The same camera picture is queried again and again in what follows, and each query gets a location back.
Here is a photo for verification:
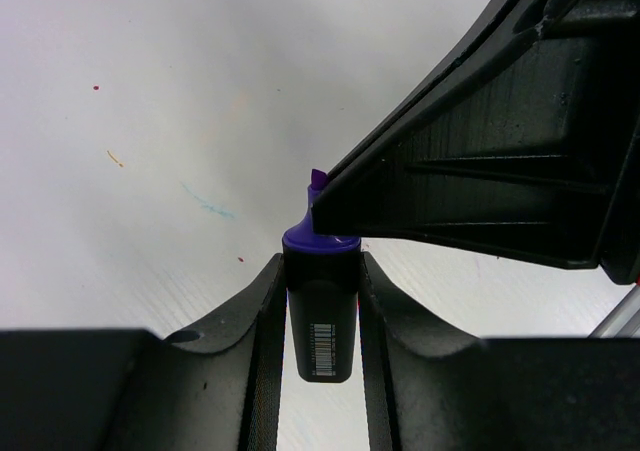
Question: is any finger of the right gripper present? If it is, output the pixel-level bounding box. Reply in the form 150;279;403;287
312;0;639;284

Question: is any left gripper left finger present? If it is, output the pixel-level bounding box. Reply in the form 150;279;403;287
1;255;286;450

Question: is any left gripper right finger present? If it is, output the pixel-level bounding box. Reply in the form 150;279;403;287
359;254;639;450

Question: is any black purple highlighter pen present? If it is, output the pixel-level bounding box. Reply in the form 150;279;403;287
282;169;361;383

